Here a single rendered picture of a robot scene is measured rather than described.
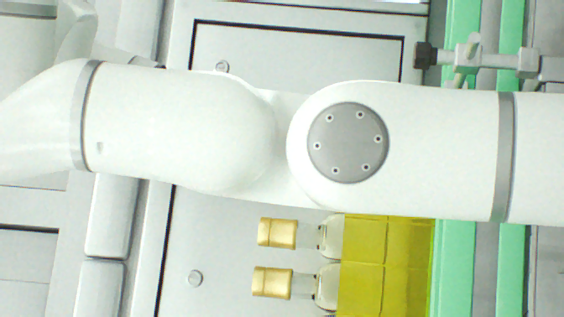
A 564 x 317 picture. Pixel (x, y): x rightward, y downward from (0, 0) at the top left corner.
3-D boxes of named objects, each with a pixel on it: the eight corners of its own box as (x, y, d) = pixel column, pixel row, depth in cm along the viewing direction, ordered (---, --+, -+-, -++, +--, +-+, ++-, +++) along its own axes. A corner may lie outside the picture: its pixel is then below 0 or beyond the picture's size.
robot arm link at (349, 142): (511, 223, 73) (274, 207, 75) (494, 225, 86) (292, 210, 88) (520, 80, 74) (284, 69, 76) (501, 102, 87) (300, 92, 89)
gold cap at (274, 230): (299, 223, 127) (261, 219, 127) (298, 216, 123) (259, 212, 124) (295, 252, 126) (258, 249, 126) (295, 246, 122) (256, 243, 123)
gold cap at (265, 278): (289, 306, 122) (250, 302, 122) (291, 291, 125) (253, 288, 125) (291, 277, 121) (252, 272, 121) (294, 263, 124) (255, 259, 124)
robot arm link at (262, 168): (75, 176, 78) (131, 185, 94) (408, 219, 76) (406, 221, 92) (93, 45, 79) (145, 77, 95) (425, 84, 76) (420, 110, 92)
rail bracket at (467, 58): (519, 84, 124) (406, 75, 124) (550, 28, 107) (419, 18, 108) (518, 110, 123) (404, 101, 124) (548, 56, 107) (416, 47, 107)
